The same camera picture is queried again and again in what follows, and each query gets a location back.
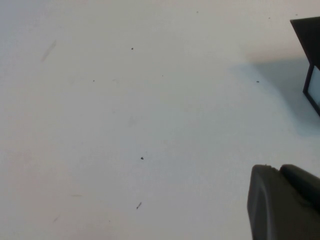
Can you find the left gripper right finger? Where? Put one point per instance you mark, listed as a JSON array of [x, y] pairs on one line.
[[300, 180]]

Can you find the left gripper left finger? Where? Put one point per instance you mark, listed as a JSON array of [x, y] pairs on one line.
[[275, 207]]

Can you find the black printed glasses case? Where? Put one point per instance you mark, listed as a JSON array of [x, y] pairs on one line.
[[308, 37]]

